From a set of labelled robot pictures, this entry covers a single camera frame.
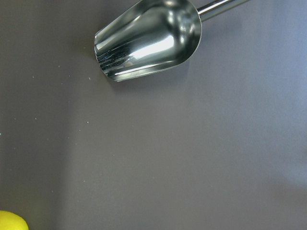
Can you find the upper yellow lemon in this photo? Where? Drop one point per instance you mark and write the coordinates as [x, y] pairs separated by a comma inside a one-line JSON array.
[[11, 221]]

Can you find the metal ice scoop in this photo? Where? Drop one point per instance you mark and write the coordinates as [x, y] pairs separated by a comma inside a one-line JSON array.
[[152, 36]]

